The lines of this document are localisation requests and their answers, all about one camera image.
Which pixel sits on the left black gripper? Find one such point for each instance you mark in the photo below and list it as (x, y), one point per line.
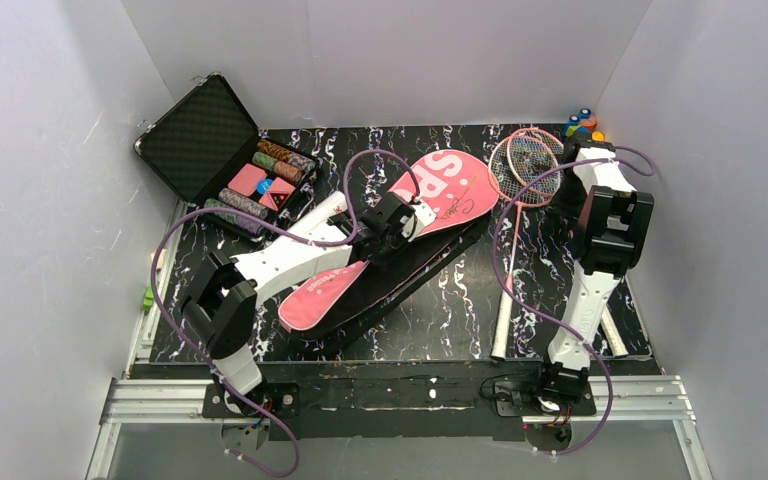
(408, 211)

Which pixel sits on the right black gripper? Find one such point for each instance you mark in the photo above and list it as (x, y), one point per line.
(573, 168)

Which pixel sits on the pink badminton racket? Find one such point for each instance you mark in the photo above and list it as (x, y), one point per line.
(504, 181)
(616, 338)

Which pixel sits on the white shuttlecock tube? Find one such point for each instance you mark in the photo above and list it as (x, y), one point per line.
(314, 226)

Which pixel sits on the pink racket bag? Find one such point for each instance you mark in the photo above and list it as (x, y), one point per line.
(339, 305)

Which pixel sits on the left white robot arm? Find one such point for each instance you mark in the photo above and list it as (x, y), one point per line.
(226, 293)

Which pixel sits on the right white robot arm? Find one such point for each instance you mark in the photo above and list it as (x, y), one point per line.
(610, 223)

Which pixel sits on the colourful toy blocks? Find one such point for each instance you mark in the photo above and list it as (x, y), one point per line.
(585, 122)

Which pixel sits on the pink card deck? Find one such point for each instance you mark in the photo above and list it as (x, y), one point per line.
(278, 194)
(247, 181)

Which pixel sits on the blue dealer chip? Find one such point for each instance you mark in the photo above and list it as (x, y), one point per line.
(264, 186)

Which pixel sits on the green red chip stack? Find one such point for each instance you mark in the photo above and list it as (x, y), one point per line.
(281, 169)

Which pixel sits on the brown striped chip stack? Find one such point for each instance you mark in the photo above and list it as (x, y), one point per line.
(286, 155)

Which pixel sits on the green purple chip stack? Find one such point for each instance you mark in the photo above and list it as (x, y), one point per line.
(246, 224)

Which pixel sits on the purple patterned chip stack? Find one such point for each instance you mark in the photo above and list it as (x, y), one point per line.
(243, 203)

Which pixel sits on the black poker chip case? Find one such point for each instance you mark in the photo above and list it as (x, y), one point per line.
(202, 142)

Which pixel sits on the green clip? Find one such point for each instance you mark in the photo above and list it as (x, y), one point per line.
(148, 300)

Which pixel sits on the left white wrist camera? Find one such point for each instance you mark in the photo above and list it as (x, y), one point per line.
(423, 217)

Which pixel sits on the chrome case handle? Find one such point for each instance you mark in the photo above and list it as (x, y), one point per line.
(304, 198)

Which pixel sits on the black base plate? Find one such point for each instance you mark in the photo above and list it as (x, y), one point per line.
(388, 399)

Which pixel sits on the aluminium rail frame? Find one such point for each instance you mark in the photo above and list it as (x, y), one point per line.
(166, 420)

